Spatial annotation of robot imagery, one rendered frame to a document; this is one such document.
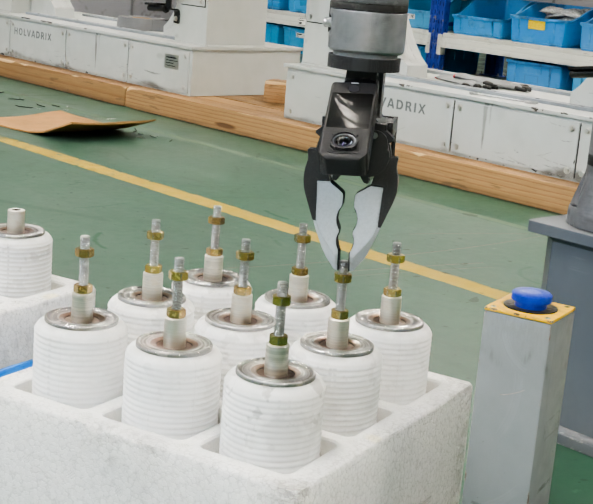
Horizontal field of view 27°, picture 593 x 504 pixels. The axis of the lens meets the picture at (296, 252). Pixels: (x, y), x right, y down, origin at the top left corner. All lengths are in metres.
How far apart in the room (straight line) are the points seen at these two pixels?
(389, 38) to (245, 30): 3.67
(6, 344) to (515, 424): 0.66
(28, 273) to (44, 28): 3.93
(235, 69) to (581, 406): 3.26
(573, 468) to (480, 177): 2.01
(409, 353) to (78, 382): 0.35
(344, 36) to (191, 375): 0.35
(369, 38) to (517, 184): 2.39
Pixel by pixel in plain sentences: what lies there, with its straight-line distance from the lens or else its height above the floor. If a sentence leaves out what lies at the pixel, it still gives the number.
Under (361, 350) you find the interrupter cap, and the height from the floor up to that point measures 0.25.
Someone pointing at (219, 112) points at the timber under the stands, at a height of 0.06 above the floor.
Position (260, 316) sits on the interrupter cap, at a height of 0.25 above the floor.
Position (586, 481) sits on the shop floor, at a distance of 1.70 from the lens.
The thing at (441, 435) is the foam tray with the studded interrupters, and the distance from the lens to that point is 1.39.
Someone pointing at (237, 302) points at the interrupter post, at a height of 0.27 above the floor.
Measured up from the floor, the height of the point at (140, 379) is 0.23.
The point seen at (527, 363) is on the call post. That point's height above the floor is 0.27.
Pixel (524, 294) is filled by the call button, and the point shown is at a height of 0.33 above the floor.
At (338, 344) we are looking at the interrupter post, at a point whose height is 0.26.
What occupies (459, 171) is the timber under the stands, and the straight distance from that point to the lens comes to 3.69.
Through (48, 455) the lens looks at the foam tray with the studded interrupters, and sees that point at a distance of 1.28.
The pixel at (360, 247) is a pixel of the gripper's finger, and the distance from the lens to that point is 1.24.
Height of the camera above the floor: 0.64
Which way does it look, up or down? 13 degrees down
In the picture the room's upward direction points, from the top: 5 degrees clockwise
